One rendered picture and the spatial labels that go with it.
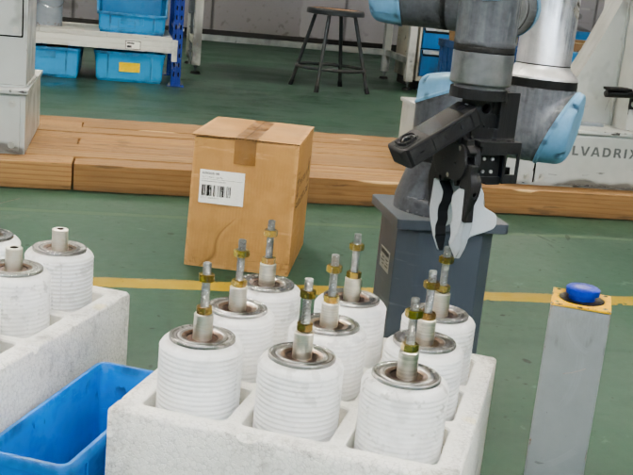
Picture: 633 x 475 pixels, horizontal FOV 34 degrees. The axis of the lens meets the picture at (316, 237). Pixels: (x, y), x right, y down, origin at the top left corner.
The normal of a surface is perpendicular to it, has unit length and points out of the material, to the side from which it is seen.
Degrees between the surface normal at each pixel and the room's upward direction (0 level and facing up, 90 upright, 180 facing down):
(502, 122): 90
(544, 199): 90
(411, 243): 90
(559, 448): 90
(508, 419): 0
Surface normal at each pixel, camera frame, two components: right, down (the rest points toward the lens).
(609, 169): 0.18, 0.26
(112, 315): 0.96, 0.15
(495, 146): 0.42, 0.26
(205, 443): -0.26, 0.22
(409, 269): -0.57, 0.15
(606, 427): 0.09, -0.96
